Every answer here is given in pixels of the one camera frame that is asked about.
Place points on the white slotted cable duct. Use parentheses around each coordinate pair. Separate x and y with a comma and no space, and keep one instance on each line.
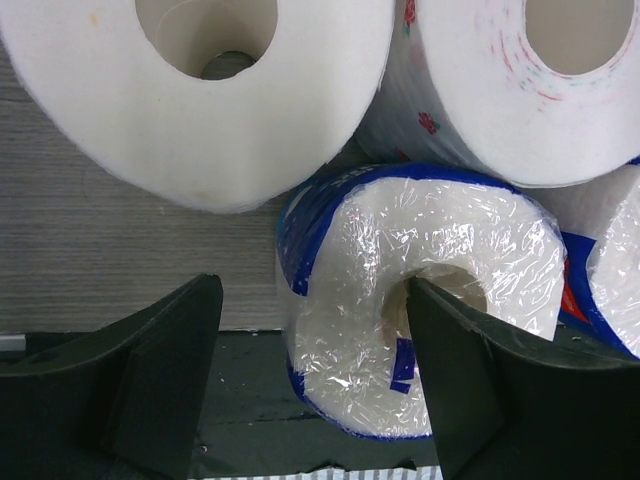
(421,473)

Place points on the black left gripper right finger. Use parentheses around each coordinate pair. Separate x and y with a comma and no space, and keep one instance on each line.
(506,404)

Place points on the floral print paper roll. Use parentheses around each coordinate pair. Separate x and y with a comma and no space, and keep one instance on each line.
(539,93)

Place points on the white paper towel roll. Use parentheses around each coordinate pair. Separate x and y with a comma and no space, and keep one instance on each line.
(214,105)

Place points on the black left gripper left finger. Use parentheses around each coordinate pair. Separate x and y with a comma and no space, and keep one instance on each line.
(121,402)

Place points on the blue paper roll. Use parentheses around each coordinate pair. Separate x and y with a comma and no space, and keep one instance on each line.
(599,222)
(346,245)

